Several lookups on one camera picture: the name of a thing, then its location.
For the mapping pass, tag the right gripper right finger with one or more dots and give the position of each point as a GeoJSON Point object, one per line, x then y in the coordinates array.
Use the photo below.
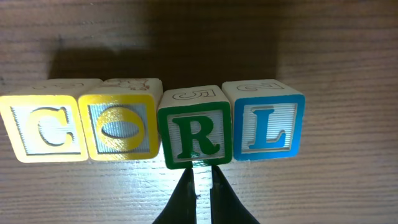
{"type": "Point", "coordinates": [226, 208]}

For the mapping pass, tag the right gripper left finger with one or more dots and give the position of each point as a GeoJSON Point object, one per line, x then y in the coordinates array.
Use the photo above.
{"type": "Point", "coordinates": [181, 207]}

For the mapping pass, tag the green R block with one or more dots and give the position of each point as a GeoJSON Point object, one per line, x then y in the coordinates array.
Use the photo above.
{"type": "Point", "coordinates": [195, 126]}

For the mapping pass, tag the blue L block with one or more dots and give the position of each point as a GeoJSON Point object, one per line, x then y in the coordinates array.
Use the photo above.
{"type": "Point", "coordinates": [267, 119]}

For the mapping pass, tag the yellow O block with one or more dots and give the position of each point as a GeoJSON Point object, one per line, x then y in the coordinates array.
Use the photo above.
{"type": "Point", "coordinates": [119, 119]}

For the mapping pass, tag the yellow C block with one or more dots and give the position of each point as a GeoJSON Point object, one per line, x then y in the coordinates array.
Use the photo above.
{"type": "Point", "coordinates": [43, 120]}

